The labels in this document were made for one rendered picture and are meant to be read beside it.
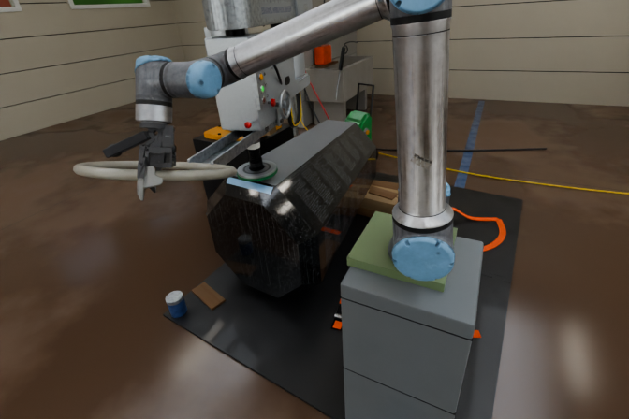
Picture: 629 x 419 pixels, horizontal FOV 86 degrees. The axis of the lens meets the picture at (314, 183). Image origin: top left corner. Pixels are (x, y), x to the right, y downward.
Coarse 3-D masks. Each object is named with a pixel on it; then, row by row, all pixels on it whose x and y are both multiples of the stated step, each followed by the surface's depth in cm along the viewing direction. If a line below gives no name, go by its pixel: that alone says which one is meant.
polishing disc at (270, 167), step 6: (264, 162) 190; (270, 162) 189; (240, 168) 184; (246, 168) 183; (264, 168) 182; (270, 168) 181; (276, 168) 184; (240, 174) 177; (246, 174) 177; (252, 174) 176; (258, 174) 176; (264, 174) 176; (270, 174) 177
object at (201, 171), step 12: (84, 168) 93; (96, 168) 91; (108, 168) 91; (120, 168) 124; (168, 168) 136; (180, 168) 136; (192, 168) 136; (204, 168) 134; (216, 168) 131; (228, 168) 111; (132, 180) 91; (168, 180) 93; (180, 180) 95; (192, 180) 97; (204, 180) 100
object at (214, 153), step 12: (276, 120) 188; (240, 132) 173; (252, 132) 164; (264, 132) 175; (216, 144) 153; (228, 144) 163; (240, 144) 151; (192, 156) 138; (204, 156) 145; (216, 156) 149; (228, 156) 143
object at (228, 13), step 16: (208, 0) 137; (224, 0) 135; (240, 0) 137; (256, 0) 146; (272, 0) 162; (288, 0) 180; (304, 0) 200; (208, 16) 140; (224, 16) 138; (240, 16) 139; (256, 16) 147; (272, 16) 163; (288, 16) 182; (240, 32) 149
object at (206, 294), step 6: (204, 282) 229; (198, 288) 224; (204, 288) 224; (210, 288) 224; (198, 294) 220; (204, 294) 220; (210, 294) 219; (216, 294) 219; (204, 300) 215; (210, 300) 214; (216, 300) 214; (222, 300) 214; (210, 306) 210; (216, 306) 211
